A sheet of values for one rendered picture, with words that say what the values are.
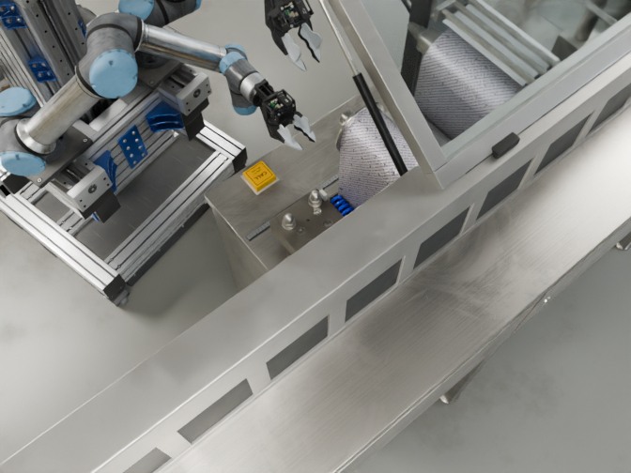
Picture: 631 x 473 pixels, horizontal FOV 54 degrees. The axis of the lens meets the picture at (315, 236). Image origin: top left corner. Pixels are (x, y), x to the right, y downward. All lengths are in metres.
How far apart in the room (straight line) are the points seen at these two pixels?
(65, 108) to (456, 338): 1.19
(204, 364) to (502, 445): 1.86
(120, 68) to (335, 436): 1.06
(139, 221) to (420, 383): 1.82
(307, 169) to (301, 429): 1.00
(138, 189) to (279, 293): 1.93
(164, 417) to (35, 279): 2.15
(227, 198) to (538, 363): 1.47
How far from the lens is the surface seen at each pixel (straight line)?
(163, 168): 2.78
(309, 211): 1.64
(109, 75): 1.68
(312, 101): 3.18
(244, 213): 1.80
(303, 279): 0.87
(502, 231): 1.19
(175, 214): 2.62
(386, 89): 0.92
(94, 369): 2.70
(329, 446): 1.02
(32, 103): 2.02
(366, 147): 1.43
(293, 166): 1.87
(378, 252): 0.89
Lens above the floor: 2.45
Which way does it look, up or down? 63 degrees down
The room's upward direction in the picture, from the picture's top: 1 degrees counter-clockwise
